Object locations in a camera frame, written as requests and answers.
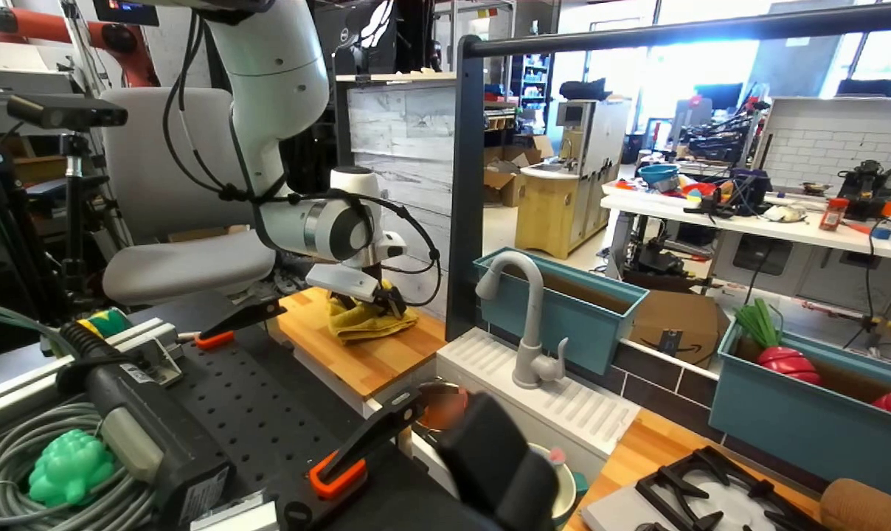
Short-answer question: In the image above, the whitewashed wood backsplash panel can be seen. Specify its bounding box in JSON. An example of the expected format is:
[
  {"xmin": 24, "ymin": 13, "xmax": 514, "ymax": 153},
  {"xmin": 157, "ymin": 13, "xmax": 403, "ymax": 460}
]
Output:
[{"xmin": 349, "ymin": 78, "xmax": 454, "ymax": 317}]

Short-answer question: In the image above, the green plush vegetable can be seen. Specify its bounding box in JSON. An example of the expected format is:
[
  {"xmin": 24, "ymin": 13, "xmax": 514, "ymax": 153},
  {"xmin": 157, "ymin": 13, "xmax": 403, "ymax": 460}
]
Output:
[{"xmin": 734, "ymin": 298, "xmax": 783, "ymax": 348}]

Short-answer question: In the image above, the orange black clamp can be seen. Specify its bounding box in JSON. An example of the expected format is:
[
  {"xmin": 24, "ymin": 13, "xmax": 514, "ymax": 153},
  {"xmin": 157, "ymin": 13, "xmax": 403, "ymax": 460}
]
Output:
[{"xmin": 308, "ymin": 392, "xmax": 415, "ymax": 502}]

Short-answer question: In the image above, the wooden stove counter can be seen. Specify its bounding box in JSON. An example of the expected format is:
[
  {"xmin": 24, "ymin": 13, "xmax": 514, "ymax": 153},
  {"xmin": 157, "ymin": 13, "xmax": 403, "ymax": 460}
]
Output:
[{"xmin": 563, "ymin": 410, "xmax": 819, "ymax": 531}]

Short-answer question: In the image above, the grey office chair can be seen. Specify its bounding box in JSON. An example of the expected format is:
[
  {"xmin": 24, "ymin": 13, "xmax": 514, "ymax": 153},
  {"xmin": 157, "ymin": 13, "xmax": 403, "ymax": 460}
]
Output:
[{"xmin": 103, "ymin": 86, "xmax": 275, "ymax": 307}]

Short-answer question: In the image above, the brown cylindrical object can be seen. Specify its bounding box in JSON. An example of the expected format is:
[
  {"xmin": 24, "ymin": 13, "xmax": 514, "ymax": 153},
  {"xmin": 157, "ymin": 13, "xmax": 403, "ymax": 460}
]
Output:
[{"xmin": 819, "ymin": 478, "xmax": 891, "ymax": 531}]

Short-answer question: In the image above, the toy stove top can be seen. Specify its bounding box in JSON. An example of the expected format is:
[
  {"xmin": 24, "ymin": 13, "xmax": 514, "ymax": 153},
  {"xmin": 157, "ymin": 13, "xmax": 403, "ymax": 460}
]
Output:
[{"xmin": 580, "ymin": 444, "xmax": 824, "ymax": 531}]

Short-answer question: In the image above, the black perforated board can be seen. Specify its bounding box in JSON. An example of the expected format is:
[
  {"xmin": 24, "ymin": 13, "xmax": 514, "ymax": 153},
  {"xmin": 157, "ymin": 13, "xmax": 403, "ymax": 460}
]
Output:
[{"xmin": 172, "ymin": 326, "xmax": 471, "ymax": 531}]

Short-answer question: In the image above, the yellow towel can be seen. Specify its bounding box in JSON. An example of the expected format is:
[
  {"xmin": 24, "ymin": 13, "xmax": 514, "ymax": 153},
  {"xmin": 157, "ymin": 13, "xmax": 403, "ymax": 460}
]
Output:
[{"xmin": 327, "ymin": 298, "xmax": 415, "ymax": 345}]

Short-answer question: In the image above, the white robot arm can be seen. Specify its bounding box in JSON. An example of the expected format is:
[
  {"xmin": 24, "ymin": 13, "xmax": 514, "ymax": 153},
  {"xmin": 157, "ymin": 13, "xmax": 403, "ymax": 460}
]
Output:
[{"xmin": 164, "ymin": 0, "xmax": 406, "ymax": 316}]

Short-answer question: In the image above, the white background workbench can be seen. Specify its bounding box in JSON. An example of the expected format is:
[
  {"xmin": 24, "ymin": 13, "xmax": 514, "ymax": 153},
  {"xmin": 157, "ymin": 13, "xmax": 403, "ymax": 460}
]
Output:
[{"xmin": 598, "ymin": 181, "xmax": 891, "ymax": 276}]

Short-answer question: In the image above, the white teal bowl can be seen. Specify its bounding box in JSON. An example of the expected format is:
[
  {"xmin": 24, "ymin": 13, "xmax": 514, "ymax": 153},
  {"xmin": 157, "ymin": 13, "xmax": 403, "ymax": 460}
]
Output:
[{"xmin": 529, "ymin": 441, "xmax": 578, "ymax": 522}]

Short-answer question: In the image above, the orange plush toy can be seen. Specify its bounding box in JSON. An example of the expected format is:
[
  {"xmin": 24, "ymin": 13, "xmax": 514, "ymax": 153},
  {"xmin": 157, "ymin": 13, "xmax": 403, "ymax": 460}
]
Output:
[{"xmin": 420, "ymin": 385, "xmax": 470, "ymax": 431}]

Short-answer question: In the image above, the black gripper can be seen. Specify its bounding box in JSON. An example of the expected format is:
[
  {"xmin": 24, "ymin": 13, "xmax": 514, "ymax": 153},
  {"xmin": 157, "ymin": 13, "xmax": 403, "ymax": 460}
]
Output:
[{"xmin": 367, "ymin": 266, "xmax": 406, "ymax": 316}]

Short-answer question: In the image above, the teal planter box right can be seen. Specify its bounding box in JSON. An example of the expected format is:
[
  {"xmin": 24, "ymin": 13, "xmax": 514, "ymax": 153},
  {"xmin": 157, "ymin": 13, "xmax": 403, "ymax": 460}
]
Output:
[{"xmin": 709, "ymin": 325, "xmax": 891, "ymax": 493}]

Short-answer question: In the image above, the small orange clamp handle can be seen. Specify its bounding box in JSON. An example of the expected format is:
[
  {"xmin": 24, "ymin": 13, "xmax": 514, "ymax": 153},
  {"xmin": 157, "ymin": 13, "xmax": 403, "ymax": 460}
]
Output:
[{"xmin": 193, "ymin": 330, "xmax": 237, "ymax": 353}]

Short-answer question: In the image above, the grey coiled cable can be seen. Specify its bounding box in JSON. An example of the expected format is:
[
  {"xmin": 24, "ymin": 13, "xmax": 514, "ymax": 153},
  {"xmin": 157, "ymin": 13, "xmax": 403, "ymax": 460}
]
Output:
[{"xmin": 0, "ymin": 398, "xmax": 159, "ymax": 531}]

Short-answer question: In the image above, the green turtle toy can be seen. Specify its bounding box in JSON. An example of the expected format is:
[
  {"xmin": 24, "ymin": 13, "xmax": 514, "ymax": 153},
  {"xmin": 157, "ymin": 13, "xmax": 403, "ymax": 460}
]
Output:
[{"xmin": 27, "ymin": 426, "xmax": 116, "ymax": 506}]

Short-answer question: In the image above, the white toy sink unit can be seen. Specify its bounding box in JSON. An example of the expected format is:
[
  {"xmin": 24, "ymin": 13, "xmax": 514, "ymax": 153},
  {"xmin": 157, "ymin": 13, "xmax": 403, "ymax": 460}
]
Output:
[{"xmin": 433, "ymin": 326, "xmax": 639, "ymax": 479}]

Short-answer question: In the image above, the red plush vegetable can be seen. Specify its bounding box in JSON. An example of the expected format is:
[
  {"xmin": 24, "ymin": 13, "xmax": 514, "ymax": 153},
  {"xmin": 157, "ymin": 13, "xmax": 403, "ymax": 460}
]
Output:
[{"xmin": 759, "ymin": 345, "xmax": 819, "ymax": 384}]

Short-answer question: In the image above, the wooden cabinet in background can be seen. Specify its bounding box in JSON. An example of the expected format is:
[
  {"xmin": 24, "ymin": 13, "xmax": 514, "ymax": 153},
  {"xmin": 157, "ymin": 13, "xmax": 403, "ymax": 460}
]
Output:
[{"xmin": 517, "ymin": 164, "xmax": 607, "ymax": 257}]

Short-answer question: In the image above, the black metal frame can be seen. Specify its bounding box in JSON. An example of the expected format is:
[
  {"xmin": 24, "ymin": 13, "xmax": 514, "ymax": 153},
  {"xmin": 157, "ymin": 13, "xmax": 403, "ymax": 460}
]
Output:
[{"xmin": 445, "ymin": 1, "xmax": 891, "ymax": 339}]

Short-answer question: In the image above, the grey toy faucet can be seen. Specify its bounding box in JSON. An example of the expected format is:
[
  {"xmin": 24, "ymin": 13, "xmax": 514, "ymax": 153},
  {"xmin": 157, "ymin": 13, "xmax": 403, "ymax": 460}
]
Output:
[{"xmin": 474, "ymin": 249, "xmax": 570, "ymax": 388}]

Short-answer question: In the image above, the black camera on tripod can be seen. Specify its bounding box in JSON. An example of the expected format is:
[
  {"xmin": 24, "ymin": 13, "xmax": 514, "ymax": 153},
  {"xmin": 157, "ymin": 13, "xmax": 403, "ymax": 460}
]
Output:
[{"xmin": 0, "ymin": 90, "xmax": 126, "ymax": 316}]

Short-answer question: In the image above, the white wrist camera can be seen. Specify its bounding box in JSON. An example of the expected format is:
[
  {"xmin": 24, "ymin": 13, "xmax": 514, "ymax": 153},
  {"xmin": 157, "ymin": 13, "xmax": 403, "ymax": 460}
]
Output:
[{"xmin": 303, "ymin": 263, "xmax": 378, "ymax": 301}]

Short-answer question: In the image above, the wooden butcher block counter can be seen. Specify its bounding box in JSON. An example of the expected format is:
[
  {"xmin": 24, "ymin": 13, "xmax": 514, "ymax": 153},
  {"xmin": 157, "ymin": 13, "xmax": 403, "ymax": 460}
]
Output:
[{"xmin": 269, "ymin": 289, "xmax": 445, "ymax": 414}]

